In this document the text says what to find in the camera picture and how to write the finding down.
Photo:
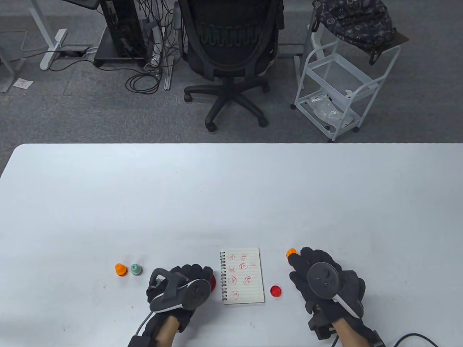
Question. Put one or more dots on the orange reward stamp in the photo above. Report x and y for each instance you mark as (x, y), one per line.
(120, 269)
(290, 252)

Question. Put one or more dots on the black white hand controller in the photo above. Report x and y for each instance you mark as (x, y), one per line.
(323, 280)
(197, 294)

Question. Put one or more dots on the black white left hand controller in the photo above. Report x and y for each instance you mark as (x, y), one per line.
(197, 294)

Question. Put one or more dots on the person's left hand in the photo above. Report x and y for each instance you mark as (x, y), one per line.
(188, 271)

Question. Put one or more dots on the black computer tower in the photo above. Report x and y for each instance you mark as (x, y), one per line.
(121, 25)

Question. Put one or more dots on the slim white desk leg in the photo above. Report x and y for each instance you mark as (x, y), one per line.
(167, 77)

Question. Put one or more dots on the grey desk leg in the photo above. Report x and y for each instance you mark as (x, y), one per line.
(8, 85)

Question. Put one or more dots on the white metal trolley cart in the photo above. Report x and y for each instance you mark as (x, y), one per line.
(334, 70)

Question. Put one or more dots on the grey floor outlet cover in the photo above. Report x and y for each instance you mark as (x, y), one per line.
(289, 50)

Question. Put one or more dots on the clear plastic bag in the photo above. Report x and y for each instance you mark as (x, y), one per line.
(325, 108)

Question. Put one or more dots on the black computer stand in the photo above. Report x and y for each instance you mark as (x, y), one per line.
(108, 54)

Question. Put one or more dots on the person's right hand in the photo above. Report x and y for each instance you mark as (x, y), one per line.
(318, 256)

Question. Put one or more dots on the small white plastic part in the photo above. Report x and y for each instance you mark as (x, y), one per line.
(349, 94)

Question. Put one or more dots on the black patterned bag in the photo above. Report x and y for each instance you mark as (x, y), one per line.
(354, 21)

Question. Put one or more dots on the red stamp cap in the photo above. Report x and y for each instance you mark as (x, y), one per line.
(276, 291)

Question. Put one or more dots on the spiral lined notebook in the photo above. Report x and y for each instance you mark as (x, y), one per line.
(246, 285)

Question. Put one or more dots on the black white right hand controller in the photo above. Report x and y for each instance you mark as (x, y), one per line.
(323, 280)

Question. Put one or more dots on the dark brown flat board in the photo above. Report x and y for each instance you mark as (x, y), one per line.
(399, 39)

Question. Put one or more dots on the black power strip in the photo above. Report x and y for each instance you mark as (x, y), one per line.
(76, 50)

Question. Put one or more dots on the white T-shaped desk leg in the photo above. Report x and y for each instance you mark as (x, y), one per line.
(54, 45)

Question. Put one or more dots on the person's left forearm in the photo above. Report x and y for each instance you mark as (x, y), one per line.
(166, 332)

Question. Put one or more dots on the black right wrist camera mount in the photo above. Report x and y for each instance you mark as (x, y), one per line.
(318, 327)

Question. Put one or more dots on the black mesh office chair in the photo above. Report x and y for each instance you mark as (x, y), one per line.
(231, 47)

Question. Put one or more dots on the green reward stamp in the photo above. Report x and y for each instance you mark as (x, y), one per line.
(136, 269)

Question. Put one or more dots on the person's right forearm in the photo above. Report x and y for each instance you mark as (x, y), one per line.
(347, 336)

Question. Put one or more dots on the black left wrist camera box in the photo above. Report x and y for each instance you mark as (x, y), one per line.
(139, 341)

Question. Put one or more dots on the red ink pad base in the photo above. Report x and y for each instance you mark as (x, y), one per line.
(213, 283)

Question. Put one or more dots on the white paper scrap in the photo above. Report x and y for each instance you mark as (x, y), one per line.
(22, 83)

